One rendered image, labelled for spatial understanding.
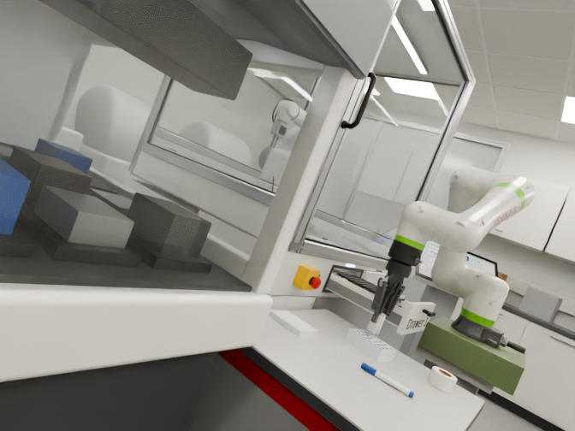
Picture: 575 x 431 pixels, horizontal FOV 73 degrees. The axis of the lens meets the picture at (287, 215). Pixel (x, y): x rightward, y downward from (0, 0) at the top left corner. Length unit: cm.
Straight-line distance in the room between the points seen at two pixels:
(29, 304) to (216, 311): 28
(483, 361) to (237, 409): 93
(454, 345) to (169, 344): 117
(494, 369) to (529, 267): 357
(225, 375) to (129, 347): 44
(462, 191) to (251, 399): 106
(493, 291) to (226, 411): 110
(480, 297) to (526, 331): 273
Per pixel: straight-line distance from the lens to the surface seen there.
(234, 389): 99
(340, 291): 146
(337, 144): 123
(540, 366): 444
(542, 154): 533
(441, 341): 161
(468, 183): 157
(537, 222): 479
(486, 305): 169
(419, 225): 120
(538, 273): 510
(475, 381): 165
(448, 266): 171
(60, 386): 67
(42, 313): 51
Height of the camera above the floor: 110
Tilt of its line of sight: 3 degrees down
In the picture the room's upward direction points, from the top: 22 degrees clockwise
